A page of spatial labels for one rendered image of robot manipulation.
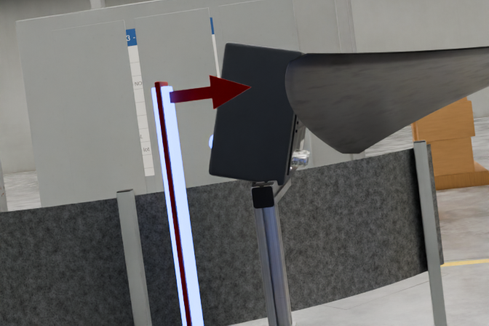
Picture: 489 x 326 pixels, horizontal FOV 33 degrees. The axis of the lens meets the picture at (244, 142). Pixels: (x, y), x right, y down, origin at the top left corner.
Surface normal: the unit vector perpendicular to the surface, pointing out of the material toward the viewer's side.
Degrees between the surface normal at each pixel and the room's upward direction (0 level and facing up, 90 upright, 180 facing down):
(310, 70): 164
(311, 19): 90
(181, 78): 90
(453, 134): 90
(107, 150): 90
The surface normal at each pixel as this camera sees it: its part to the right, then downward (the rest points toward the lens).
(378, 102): 0.21, 0.94
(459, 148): -0.18, 0.07
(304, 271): 0.41, 0.00
